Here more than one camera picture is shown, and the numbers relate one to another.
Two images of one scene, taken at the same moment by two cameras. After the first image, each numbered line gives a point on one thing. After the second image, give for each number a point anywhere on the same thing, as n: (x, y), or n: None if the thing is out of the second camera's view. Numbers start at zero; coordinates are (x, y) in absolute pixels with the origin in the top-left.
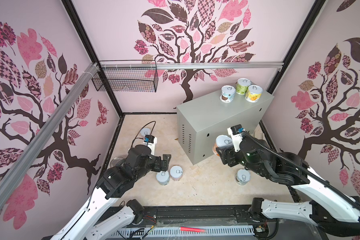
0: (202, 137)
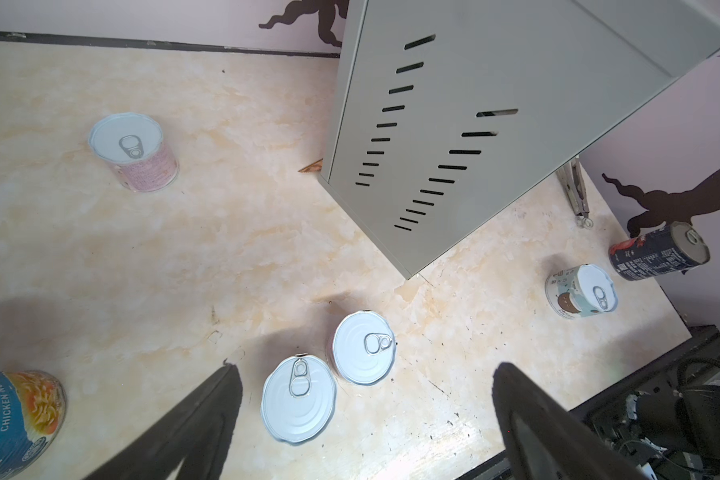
0: (445, 113)
